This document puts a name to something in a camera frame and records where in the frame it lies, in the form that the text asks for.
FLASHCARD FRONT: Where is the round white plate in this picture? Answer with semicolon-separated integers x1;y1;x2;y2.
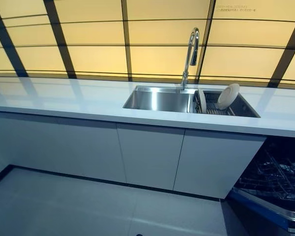
217;83;240;110

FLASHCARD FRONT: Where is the chrome gooseneck faucet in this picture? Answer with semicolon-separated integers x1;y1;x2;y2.
181;27;201;90

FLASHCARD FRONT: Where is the white plate standing on edge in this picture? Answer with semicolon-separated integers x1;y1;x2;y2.
198;89;207;114

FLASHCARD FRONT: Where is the dark dish drying rack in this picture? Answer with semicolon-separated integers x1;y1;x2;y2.
193;89;261;118

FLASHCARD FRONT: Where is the stainless steel sink basin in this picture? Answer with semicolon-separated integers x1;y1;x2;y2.
122;85;261;118

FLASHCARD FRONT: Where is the dishwasher door with steel edge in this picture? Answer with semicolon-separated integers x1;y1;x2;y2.
227;187;295;236

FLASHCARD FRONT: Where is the open black dishwasher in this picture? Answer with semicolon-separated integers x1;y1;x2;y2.
226;135;295;236

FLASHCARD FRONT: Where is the white cabinet door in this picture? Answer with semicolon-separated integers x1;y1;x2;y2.
116;122;186;191
174;128;267;200
0;110;127;183

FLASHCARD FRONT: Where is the dishwasher wire rack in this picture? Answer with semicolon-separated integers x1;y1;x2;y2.
237;148;295;213

